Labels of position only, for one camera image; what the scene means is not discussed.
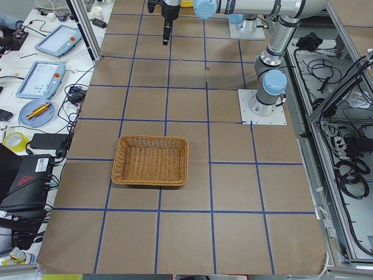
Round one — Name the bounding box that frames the aluminium frame post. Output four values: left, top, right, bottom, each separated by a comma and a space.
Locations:
66, 0, 102, 62

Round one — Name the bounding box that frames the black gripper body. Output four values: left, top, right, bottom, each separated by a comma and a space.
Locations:
147, 0, 181, 20

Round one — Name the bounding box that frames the brown wicker basket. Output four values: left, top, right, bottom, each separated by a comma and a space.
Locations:
111, 135, 189, 187

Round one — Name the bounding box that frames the brass cylinder tool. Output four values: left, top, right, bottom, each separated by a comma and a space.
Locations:
27, 103, 51, 120

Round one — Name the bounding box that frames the black power brick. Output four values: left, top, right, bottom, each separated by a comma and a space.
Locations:
30, 134, 68, 150

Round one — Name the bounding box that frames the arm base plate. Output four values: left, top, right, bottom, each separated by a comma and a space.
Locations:
238, 89, 287, 125
228, 18, 265, 41

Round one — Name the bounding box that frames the blue plate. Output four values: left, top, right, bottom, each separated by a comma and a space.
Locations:
18, 99, 55, 128

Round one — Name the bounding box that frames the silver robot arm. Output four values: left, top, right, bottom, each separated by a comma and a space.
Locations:
193, 0, 328, 117

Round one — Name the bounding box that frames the lower teach pendant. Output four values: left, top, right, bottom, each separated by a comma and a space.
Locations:
16, 61, 66, 99

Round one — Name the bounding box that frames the teach pendant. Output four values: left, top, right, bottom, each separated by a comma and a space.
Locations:
16, 61, 66, 99
34, 24, 82, 57

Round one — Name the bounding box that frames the white paper cup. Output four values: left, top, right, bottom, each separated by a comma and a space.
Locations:
92, 6, 104, 20

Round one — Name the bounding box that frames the yellow tape roll on desk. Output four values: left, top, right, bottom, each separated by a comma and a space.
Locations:
3, 132, 29, 153

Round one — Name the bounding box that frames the black laptop computer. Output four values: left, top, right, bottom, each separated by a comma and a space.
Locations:
1, 145, 54, 219

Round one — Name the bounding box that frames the upper teach pendant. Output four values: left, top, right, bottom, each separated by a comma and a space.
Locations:
34, 24, 82, 57

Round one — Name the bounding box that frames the black cloth bundle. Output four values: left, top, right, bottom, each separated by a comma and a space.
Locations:
295, 32, 323, 51

